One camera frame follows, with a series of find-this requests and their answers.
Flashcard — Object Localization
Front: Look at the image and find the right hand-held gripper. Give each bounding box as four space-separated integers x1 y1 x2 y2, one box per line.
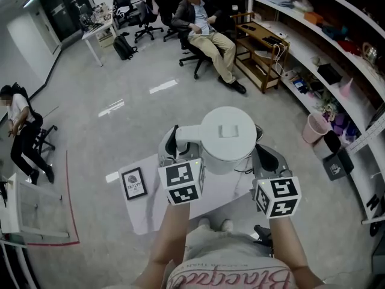
250 144 303 219

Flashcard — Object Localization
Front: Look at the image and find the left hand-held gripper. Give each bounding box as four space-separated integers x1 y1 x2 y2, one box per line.
158 125 206 206

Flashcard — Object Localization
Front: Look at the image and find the white electric kettle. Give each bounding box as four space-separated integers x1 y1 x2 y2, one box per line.
175 106 258 176

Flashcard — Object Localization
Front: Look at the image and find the person's left forearm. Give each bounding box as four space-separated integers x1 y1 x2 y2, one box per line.
134 202 192 289

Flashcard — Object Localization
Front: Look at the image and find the person's right forearm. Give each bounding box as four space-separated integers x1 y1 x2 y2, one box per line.
269 217 324 287

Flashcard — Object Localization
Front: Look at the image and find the black framed picture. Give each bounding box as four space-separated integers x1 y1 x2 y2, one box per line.
121 167 149 201

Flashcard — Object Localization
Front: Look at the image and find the pink waste basket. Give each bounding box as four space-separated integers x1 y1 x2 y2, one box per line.
302 113 330 144

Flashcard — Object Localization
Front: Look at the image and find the grey waste bin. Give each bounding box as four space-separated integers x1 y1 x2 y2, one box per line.
312 130 342 160

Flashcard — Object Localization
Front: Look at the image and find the white marble-top coffee table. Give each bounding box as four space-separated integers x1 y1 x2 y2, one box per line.
117 154 259 236

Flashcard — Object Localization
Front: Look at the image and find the black bin with white logo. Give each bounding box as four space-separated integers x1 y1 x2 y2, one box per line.
323 149 355 182

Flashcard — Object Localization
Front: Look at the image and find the black office chair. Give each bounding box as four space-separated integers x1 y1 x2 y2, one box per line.
179 37 217 80
11 82 58 153

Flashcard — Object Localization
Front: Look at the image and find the wooden shelf cart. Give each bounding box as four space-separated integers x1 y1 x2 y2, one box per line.
233 12 291 95

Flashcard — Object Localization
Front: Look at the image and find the white shelving unit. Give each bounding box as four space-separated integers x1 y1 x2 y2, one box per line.
248 0 385 225

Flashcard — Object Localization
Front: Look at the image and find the black box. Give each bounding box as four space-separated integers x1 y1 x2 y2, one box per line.
317 63 343 85

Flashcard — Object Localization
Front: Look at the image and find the pink cone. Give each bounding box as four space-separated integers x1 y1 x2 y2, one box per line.
339 77 355 98

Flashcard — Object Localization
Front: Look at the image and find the black backpack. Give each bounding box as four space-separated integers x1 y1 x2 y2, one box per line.
112 34 138 61

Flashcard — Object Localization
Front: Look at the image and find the white and pink office chair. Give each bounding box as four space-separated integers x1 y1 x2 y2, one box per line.
134 0 165 43

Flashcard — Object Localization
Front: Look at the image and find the white office desk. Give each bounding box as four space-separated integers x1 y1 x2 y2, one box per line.
81 19 118 67

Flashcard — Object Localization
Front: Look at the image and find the black floor device with cables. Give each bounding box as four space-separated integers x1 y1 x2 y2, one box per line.
254 224 274 252

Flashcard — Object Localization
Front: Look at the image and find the white metal-frame table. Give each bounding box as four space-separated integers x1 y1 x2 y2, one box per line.
0 173 70 239

